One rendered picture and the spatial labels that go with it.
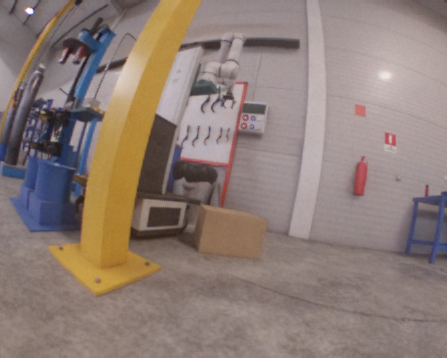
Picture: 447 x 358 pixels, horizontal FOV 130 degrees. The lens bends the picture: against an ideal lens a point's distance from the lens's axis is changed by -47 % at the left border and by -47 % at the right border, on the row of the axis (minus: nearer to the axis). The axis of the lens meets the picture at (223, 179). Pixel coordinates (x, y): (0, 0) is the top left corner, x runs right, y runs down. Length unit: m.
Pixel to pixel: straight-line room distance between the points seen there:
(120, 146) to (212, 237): 0.85
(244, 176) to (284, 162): 0.65
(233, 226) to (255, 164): 1.83
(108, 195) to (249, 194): 2.46
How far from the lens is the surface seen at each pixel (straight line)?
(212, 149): 3.24
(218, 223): 1.31
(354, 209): 3.15
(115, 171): 0.78
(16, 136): 3.20
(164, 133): 1.39
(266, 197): 2.96
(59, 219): 1.37
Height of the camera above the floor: 0.43
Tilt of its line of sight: 4 degrees up
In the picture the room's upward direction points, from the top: 12 degrees clockwise
